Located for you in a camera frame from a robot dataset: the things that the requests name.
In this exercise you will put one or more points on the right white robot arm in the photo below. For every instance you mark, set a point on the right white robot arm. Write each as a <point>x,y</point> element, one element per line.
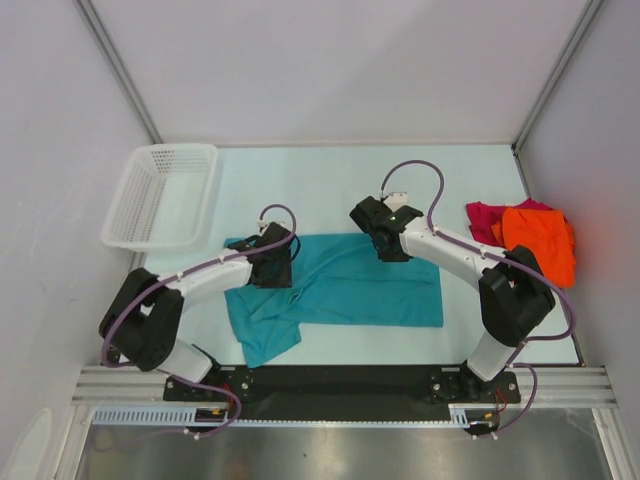
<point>513,297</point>

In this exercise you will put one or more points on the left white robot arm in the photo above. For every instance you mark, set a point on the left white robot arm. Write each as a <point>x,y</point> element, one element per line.
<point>143,320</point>

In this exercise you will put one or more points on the magenta folded t shirt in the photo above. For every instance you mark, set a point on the magenta folded t shirt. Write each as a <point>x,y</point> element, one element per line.
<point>485,220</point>

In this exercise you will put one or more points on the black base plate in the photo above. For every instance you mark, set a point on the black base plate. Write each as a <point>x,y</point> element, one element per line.
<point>349,393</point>

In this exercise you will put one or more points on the aluminium frame rail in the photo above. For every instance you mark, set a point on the aluminium frame rail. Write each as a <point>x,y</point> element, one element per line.
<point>558,387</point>

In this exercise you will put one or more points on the white plastic basket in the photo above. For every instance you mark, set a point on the white plastic basket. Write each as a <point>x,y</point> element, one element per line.
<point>164,200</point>

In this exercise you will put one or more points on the orange folded t shirt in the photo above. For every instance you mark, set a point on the orange folded t shirt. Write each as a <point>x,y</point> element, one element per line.
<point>548,235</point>

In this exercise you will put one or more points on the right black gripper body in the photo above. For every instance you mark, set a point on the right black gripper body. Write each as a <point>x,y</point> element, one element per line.
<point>391,256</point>

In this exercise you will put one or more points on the teal t shirt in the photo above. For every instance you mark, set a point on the teal t shirt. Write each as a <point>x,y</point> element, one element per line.
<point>337,279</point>

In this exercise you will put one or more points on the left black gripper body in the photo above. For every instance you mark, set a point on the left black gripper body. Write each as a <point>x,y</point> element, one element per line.
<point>280,274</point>

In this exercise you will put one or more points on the white slotted cable duct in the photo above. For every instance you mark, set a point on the white slotted cable duct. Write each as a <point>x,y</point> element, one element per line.
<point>193,417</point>

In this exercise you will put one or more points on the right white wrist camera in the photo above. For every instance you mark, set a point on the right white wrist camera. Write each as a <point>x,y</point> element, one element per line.
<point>396,200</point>

